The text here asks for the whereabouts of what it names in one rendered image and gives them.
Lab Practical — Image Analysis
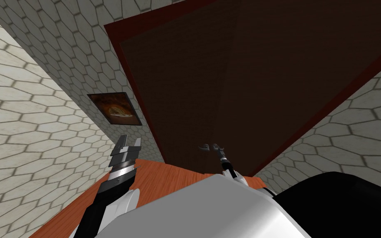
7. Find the silver door handle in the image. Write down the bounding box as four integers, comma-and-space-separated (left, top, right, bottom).
198, 143, 220, 153

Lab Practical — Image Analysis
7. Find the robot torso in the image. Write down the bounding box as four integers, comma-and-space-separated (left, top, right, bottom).
94, 174, 312, 238

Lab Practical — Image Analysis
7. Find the dark brown door leaf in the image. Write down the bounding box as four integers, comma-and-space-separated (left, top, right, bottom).
119, 0, 381, 176

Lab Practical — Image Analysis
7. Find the dark framed orange picture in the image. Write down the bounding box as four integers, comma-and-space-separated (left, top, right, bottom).
87, 92, 143, 126

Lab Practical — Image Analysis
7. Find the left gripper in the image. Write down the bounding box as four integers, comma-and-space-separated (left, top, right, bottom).
108, 134, 142, 167

